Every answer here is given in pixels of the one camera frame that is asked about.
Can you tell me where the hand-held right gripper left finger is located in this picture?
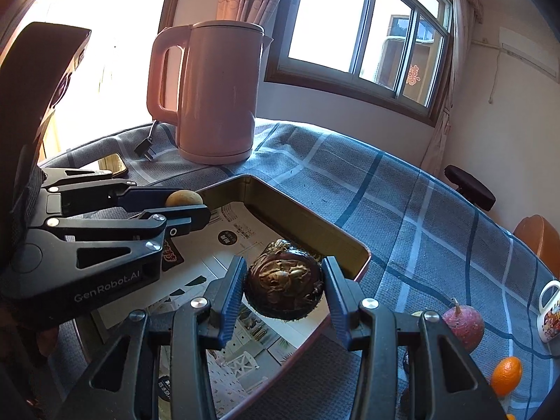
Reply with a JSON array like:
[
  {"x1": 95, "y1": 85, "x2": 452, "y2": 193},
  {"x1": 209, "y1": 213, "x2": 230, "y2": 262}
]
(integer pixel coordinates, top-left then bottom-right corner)
[{"x1": 55, "y1": 255, "x2": 249, "y2": 420}]

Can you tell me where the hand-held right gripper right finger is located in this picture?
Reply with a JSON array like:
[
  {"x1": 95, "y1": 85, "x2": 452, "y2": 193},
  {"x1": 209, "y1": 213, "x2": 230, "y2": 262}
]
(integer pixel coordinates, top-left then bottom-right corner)
[{"x1": 321, "y1": 256, "x2": 508, "y2": 420}]

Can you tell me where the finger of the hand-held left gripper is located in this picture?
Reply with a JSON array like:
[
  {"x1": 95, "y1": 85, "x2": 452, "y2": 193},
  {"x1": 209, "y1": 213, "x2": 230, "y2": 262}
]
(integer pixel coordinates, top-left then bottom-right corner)
[
  {"x1": 27, "y1": 205, "x2": 213, "y2": 279},
  {"x1": 41, "y1": 167, "x2": 176, "y2": 220}
]

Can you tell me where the brown kiwi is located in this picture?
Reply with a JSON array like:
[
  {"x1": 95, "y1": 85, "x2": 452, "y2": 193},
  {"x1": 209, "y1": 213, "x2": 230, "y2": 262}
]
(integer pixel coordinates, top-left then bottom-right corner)
[{"x1": 165, "y1": 189, "x2": 204, "y2": 209}]

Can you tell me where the dark wrinkled passion fruit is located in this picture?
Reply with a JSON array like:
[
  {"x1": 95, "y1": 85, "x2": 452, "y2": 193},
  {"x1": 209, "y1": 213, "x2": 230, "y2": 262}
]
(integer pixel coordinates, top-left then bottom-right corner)
[{"x1": 243, "y1": 239, "x2": 327, "y2": 321}]

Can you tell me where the gold metal tray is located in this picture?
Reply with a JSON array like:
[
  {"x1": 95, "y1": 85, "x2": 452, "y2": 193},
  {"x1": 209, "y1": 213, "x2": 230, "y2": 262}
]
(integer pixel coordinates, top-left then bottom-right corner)
[{"x1": 72, "y1": 174, "x2": 372, "y2": 420}]

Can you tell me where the printed paper sheet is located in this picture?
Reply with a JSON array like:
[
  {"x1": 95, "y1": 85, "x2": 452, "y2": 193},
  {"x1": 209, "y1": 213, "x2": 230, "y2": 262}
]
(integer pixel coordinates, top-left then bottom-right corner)
[{"x1": 98, "y1": 203, "x2": 346, "y2": 420}]

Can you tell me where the gold phone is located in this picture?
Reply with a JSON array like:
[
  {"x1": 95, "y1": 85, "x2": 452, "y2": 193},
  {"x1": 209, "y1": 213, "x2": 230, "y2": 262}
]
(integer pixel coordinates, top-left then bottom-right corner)
[{"x1": 98, "y1": 153, "x2": 129, "y2": 179}]

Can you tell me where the black kettle plug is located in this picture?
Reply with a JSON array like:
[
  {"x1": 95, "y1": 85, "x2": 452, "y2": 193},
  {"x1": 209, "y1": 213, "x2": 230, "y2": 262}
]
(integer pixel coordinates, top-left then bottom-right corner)
[{"x1": 133, "y1": 120, "x2": 159, "y2": 161}]

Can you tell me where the pink electric kettle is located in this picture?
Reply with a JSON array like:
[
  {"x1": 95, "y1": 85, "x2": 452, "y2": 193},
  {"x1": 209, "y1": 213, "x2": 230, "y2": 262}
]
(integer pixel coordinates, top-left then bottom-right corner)
[{"x1": 146, "y1": 21, "x2": 274, "y2": 166}]

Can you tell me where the blue plaid tablecloth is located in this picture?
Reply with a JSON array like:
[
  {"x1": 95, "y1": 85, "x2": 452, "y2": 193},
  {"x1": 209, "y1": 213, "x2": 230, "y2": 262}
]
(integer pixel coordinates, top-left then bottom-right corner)
[{"x1": 41, "y1": 117, "x2": 560, "y2": 420}]

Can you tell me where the red round radish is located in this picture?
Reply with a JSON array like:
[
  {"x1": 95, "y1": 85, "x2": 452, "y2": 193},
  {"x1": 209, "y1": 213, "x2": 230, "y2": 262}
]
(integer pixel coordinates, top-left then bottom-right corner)
[{"x1": 442, "y1": 298, "x2": 485, "y2": 353}]

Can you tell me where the black round stool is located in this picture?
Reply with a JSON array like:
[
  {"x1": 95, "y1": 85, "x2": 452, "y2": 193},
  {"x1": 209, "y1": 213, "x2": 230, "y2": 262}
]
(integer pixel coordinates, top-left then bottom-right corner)
[{"x1": 444, "y1": 165, "x2": 496, "y2": 211}]

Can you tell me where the white sheer curtain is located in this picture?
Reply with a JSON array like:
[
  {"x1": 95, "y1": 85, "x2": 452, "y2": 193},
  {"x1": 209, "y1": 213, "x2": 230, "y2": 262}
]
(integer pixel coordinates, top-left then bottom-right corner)
[{"x1": 422, "y1": 0, "x2": 484, "y2": 180}]

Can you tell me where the brown leather chair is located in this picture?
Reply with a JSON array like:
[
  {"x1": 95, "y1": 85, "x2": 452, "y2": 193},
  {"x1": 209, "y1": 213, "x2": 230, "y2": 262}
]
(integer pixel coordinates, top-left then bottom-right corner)
[{"x1": 513, "y1": 214, "x2": 560, "y2": 279}]

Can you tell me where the white cartoon mug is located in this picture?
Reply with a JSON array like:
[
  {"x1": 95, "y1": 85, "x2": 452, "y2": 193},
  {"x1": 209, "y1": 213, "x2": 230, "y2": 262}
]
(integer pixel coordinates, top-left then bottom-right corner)
[{"x1": 537, "y1": 280, "x2": 560, "y2": 343}]

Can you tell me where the wooden framed window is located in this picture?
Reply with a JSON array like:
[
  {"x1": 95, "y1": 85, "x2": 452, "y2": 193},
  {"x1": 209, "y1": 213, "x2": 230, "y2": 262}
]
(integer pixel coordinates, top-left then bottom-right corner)
[{"x1": 262, "y1": 0, "x2": 456, "y2": 128}]

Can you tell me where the white air conditioner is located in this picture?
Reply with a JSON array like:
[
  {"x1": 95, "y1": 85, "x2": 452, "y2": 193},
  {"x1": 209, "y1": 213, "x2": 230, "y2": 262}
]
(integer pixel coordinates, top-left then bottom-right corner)
[{"x1": 499, "y1": 26, "x2": 559, "y2": 78}]

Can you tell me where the wooden door frame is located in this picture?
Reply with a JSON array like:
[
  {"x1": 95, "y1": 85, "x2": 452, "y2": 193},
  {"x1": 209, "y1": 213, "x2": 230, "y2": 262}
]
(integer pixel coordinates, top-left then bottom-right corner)
[{"x1": 156, "y1": 0, "x2": 190, "y2": 45}]

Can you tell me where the white wall cable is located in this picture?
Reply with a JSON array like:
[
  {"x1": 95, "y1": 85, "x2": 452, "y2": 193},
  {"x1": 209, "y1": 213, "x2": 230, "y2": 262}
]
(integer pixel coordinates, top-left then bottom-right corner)
[{"x1": 470, "y1": 38, "x2": 504, "y2": 104}]

